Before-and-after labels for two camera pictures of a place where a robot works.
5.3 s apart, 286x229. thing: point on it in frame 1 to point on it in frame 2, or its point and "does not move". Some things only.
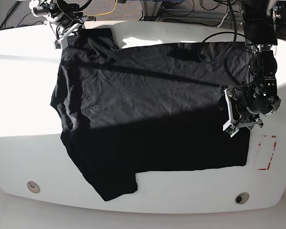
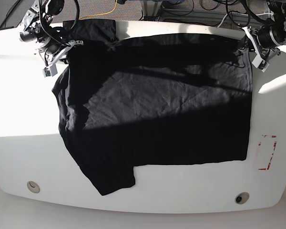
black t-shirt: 126,110 does not move
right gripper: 238,106 to 263,55
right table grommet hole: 241,198 does not move
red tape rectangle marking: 275,144 does not move
